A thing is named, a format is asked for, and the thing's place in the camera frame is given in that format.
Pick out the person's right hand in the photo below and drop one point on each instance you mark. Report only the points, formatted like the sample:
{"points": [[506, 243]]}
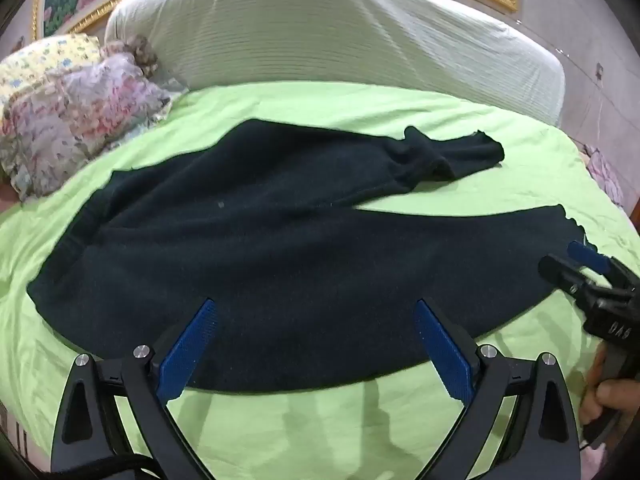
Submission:
{"points": [[612, 392]]}

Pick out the pink floral pillow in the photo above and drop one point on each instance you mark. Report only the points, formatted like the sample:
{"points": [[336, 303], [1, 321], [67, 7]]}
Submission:
{"points": [[75, 120]]}

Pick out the yellow patterned pillow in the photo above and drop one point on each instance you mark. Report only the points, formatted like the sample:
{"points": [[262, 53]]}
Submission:
{"points": [[35, 62]]}

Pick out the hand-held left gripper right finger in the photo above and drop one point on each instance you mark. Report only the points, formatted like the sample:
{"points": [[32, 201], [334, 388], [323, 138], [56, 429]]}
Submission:
{"points": [[445, 350]]}

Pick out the pink floral cloth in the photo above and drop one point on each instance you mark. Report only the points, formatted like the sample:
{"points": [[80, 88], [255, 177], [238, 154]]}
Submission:
{"points": [[607, 175]]}

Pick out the white striped padded headboard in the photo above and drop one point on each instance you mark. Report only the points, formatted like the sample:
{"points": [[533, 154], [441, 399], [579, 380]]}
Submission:
{"points": [[320, 30]]}

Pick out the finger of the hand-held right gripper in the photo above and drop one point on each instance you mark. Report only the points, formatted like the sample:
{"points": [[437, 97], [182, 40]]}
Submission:
{"points": [[565, 272], [592, 257]]}

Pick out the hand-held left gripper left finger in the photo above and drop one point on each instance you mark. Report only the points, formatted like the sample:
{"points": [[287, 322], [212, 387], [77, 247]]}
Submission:
{"points": [[187, 347]]}

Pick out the black pants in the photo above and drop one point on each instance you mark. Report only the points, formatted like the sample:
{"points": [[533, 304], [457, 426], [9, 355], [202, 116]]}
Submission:
{"points": [[280, 260]]}

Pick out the green bed sheet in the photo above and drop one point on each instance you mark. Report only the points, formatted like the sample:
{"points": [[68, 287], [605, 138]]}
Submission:
{"points": [[310, 435]]}

